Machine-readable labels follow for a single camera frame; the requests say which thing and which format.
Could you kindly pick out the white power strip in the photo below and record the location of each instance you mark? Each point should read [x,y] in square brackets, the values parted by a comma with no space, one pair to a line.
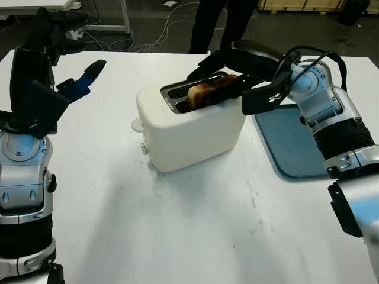
[77,34]

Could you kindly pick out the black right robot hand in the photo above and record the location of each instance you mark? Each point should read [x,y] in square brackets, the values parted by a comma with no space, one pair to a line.
[254,59]

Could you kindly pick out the wooden crate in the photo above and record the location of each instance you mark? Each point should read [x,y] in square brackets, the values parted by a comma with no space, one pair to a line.
[311,4]

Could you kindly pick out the browned toast slice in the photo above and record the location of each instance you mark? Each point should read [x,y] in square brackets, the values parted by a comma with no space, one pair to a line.
[204,91]

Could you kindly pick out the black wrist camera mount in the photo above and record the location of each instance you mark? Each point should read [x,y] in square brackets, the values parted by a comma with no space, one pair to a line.
[260,100]
[44,109]

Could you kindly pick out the white two-slot toaster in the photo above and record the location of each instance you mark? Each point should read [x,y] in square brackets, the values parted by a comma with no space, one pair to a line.
[189,142]

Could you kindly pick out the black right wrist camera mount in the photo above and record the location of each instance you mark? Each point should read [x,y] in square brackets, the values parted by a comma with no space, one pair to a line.
[260,100]

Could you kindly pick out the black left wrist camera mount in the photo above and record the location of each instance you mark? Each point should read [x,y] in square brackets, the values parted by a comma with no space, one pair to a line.
[44,109]

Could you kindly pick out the white paper sheet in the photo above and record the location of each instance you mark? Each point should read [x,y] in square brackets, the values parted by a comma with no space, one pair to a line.
[170,3]

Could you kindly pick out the white desk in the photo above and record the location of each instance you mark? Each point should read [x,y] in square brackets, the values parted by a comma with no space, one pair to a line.
[17,3]

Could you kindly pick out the black bag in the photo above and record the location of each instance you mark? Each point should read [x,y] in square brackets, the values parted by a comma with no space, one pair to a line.
[352,12]

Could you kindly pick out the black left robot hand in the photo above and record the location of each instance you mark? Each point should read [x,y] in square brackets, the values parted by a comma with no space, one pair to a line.
[29,65]

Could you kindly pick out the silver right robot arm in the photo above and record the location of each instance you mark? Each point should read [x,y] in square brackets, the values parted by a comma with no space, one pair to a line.
[331,109]

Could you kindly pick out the blue plastic tray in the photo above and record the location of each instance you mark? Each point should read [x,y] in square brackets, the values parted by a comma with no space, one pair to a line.
[290,145]

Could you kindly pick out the person in dark trousers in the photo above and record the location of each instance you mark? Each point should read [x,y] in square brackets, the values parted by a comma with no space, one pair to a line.
[222,23]

